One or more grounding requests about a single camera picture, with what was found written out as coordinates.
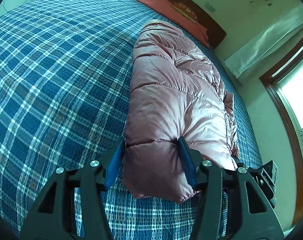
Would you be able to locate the pink puffer down jacket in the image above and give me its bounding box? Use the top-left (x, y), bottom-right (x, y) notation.
top-left (123, 20), bottom-right (238, 203)

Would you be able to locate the blue plaid bed sheet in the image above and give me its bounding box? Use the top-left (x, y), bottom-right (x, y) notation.
top-left (0, 0), bottom-right (263, 240)

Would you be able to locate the white window curtain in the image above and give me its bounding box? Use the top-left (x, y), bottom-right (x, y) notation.
top-left (224, 4), bottom-right (303, 79)

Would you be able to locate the embroidered brown cushion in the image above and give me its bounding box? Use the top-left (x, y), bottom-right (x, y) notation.
top-left (171, 2), bottom-right (198, 23)

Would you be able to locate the red pillow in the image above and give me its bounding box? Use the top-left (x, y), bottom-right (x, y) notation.
top-left (136, 0), bottom-right (209, 48)

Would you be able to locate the window with white frame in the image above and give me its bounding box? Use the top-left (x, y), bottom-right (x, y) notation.
top-left (259, 36), bottom-right (303, 225)

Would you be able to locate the white wall socket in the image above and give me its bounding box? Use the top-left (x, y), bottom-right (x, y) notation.
top-left (205, 2), bottom-right (215, 13)

